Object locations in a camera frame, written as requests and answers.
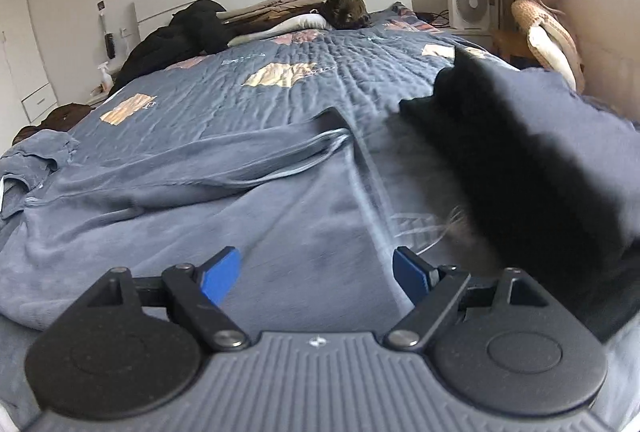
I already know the white wardrobe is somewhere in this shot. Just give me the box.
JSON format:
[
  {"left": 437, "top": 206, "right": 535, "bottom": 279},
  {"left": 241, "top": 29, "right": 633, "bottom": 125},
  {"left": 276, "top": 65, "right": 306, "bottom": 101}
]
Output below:
[{"left": 0, "top": 0, "right": 61, "bottom": 148}]

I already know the white nightstand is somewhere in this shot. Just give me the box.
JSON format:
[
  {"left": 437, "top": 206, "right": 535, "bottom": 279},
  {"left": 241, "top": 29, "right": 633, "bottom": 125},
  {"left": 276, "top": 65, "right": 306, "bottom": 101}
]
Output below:
[
  {"left": 440, "top": 27, "right": 496, "bottom": 48},
  {"left": 87, "top": 85, "right": 121, "bottom": 106}
]

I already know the brown folded blanket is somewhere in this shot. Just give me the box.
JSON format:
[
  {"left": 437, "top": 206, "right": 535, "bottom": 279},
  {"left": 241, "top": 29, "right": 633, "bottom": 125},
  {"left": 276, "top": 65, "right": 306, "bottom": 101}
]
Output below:
[{"left": 217, "top": 0, "right": 326, "bottom": 33}]

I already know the brown padded jacket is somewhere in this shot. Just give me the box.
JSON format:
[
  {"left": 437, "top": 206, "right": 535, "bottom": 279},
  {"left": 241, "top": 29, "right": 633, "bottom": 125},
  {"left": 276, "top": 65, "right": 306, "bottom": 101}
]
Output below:
[{"left": 11, "top": 104, "right": 96, "bottom": 145}]

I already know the white cushion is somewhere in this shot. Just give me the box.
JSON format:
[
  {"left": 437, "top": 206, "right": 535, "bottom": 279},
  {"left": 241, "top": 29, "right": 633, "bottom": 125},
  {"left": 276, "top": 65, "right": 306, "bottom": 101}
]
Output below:
[{"left": 527, "top": 25, "right": 578, "bottom": 90}]

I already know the black padded jacket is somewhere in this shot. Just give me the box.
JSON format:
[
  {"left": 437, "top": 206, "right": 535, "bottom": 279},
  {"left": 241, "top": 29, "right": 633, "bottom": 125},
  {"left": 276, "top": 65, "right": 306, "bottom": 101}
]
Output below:
[{"left": 107, "top": 0, "right": 232, "bottom": 96}]

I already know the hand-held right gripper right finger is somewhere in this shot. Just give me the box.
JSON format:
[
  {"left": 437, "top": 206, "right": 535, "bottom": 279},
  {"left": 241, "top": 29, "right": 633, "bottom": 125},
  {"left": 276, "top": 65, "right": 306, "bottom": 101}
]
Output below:
[{"left": 384, "top": 247, "right": 551, "bottom": 352}]

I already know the dark navy garment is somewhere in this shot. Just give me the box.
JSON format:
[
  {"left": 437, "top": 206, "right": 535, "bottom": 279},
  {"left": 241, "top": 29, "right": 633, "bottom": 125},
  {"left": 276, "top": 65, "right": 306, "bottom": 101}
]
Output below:
[{"left": 480, "top": 62, "right": 640, "bottom": 238}]

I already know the black hairbrush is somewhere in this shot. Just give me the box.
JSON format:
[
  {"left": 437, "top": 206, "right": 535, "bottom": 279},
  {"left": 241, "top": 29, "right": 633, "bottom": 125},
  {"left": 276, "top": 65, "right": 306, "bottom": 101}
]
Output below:
[{"left": 100, "top": 10, "right": 117, "bottom": 60}]

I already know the black garment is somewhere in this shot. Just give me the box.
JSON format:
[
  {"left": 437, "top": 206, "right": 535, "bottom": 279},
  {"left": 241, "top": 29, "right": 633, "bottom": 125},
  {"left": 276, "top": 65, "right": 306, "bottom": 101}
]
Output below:
[{"left": 399, "top": 46, "right": 640, "bottom": 343}]

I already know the tabby cat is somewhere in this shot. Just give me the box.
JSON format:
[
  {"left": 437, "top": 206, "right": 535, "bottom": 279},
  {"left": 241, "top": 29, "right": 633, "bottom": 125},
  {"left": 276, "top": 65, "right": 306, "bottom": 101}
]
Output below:
[{"left": 320, "top": 0, "right": 372, "bottom": 30}]

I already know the white box fan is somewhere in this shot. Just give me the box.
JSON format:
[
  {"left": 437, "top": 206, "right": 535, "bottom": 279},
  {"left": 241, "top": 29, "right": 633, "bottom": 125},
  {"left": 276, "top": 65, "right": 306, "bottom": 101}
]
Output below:
[{"left": 446, "top": 0, "right": 501, "bottom": 32}]

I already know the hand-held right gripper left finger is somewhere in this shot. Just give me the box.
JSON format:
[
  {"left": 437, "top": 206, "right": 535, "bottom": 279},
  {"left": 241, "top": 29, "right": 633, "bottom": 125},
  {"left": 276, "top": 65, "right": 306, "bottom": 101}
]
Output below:
[{"left": 85, "top": 247, "right": 250, "bottom": 353}]

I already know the white wardrobe drawer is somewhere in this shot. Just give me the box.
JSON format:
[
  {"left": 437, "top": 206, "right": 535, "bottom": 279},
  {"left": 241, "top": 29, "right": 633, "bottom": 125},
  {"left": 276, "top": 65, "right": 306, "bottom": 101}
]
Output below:
[{"left": 20, "top": 82, "right": 59, "bottom": 124}]

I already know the blue-grey quilted fish-print bedspread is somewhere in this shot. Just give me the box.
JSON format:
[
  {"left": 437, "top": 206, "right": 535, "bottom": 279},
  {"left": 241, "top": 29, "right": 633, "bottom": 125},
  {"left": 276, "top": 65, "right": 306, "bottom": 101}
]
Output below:
[{"left": 20, "top": 2, "right": 521, "bottom": 193}]

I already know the woven wicker basket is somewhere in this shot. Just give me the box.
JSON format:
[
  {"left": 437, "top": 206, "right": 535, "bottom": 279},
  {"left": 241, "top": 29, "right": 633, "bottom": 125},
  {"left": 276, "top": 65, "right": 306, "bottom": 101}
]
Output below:
[{"left": 511, "top": 0, "right": 583, "bottom": 78}]

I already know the blue-grey fleece pajama top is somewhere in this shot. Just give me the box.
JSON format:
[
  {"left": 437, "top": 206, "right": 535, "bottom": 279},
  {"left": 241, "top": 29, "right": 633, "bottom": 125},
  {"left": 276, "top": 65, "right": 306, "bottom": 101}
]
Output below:
[{"left": 0, "top": 129, "right": 81, "bottom": 220}]

